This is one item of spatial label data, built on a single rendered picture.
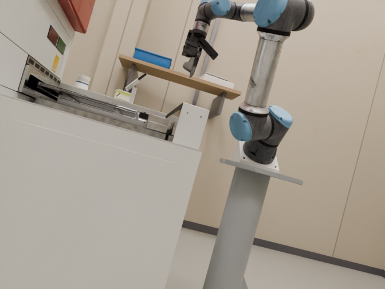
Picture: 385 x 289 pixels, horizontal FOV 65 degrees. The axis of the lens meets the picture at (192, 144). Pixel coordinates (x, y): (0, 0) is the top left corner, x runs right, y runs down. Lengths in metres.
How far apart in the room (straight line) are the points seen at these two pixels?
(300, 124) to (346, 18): 1.39
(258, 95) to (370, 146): 3.16
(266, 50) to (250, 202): 0.62
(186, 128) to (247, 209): 0.50
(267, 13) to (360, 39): 3.27
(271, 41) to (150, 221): 0.71
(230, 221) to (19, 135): 0.86
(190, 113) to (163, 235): 0.40
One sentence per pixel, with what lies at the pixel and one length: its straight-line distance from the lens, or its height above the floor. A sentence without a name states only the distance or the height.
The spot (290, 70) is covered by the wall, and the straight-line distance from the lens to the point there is 3.77.
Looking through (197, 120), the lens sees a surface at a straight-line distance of 1.01.
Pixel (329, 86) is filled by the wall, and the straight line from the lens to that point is 3.96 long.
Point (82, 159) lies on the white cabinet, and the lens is 0.94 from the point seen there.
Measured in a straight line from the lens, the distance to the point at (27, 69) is 1.17.
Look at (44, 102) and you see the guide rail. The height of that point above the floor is 0.84.
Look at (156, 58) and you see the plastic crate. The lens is 2.89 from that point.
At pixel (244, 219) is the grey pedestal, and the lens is 1.33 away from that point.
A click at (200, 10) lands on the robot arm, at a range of 1.51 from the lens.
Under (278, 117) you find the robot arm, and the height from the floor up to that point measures 1.03.
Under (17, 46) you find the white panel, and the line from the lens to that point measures 1.09.
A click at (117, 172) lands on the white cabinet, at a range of 0.93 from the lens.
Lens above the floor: 0.80
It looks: 2 degrees up
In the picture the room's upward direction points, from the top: 16 degrees clockwise
